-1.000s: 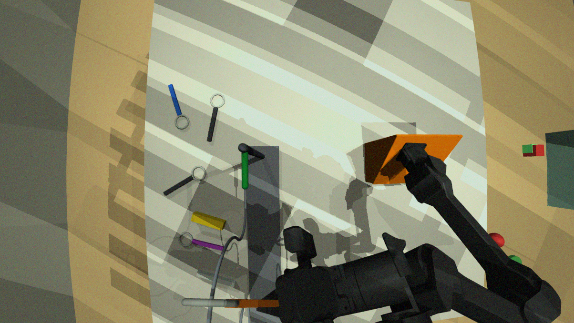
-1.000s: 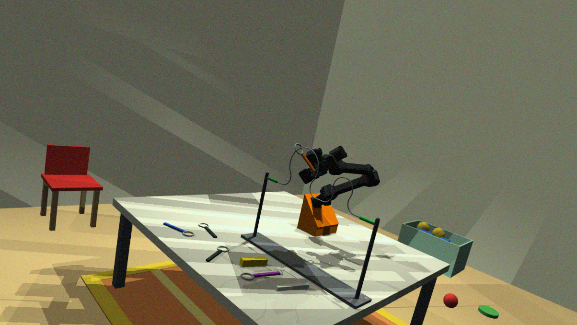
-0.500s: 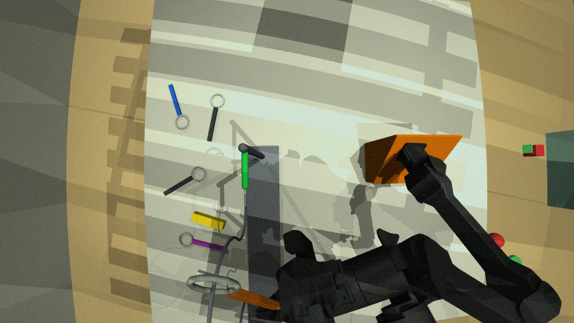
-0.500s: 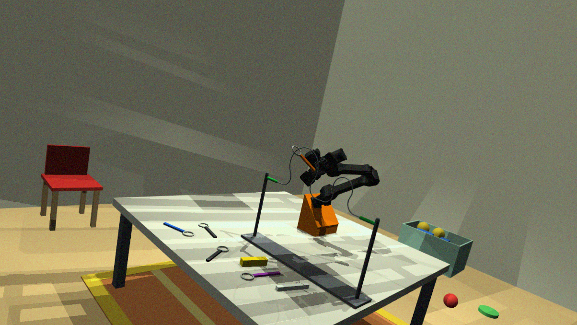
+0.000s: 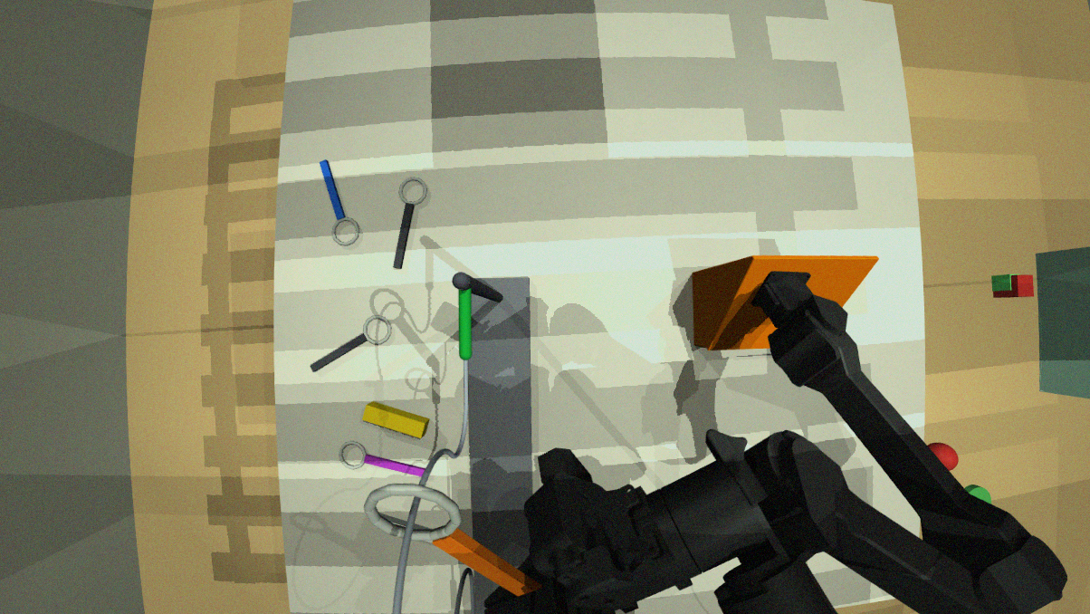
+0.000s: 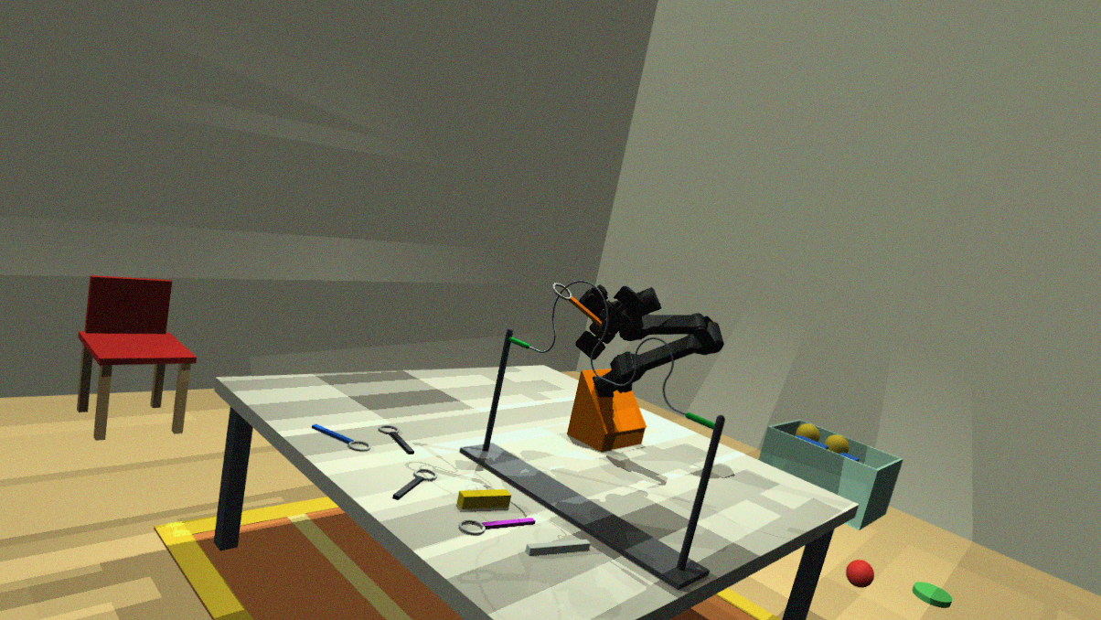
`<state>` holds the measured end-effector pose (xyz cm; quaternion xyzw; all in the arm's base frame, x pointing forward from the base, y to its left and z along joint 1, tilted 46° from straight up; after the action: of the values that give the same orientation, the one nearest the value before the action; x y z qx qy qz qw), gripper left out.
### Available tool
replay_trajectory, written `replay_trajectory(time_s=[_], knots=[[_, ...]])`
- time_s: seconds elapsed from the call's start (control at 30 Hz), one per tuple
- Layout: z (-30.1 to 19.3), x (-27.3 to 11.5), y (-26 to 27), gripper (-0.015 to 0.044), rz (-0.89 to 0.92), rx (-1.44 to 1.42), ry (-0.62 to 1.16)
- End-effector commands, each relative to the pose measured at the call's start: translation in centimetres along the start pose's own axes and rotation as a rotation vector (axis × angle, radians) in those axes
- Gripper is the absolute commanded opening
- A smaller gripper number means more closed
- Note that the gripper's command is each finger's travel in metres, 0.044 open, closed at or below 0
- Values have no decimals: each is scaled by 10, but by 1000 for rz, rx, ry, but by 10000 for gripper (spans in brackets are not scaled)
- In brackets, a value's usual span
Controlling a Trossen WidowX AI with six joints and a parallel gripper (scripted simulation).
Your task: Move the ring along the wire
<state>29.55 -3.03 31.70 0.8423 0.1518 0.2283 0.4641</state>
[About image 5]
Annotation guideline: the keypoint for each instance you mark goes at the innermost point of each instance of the grey loop with orange handle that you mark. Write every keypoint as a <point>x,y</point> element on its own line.
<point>449,538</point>

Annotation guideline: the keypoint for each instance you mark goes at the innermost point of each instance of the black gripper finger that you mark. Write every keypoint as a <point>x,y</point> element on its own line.
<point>547,600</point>
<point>501,594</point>

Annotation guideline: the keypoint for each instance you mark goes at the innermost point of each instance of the grey rectangular bar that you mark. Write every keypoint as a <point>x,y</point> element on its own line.
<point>403,523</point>

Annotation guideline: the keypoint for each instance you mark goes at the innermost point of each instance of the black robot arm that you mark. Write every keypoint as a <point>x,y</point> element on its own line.
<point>783,500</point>

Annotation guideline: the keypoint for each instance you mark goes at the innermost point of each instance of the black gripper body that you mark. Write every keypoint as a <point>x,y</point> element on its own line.
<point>674,566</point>

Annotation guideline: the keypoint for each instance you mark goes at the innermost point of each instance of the black handle with grey ring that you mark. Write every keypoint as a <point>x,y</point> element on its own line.
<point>406,221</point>
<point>352,344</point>

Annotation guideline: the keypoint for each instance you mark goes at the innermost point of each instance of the grey ring with blue handle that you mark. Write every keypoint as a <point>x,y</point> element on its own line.
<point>334,198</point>

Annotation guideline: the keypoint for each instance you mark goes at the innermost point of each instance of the grey loop with purple handle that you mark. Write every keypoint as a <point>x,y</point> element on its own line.
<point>381,462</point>

